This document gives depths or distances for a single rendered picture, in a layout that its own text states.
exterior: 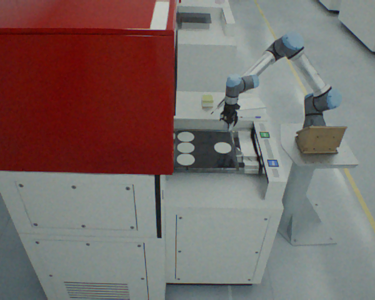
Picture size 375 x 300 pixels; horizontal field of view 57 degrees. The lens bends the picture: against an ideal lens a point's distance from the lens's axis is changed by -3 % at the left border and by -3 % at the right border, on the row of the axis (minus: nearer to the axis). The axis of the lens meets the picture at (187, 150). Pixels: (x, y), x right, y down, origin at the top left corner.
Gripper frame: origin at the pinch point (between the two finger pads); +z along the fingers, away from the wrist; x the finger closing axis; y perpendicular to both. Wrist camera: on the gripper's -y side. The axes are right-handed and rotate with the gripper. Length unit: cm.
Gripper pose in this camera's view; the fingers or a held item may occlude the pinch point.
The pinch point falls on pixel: (229, 129)
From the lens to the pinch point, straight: 210.6
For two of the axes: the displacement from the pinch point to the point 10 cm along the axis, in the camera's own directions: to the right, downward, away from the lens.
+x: 8.5, 3.5, -4.0
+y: -5.3, 5.1, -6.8
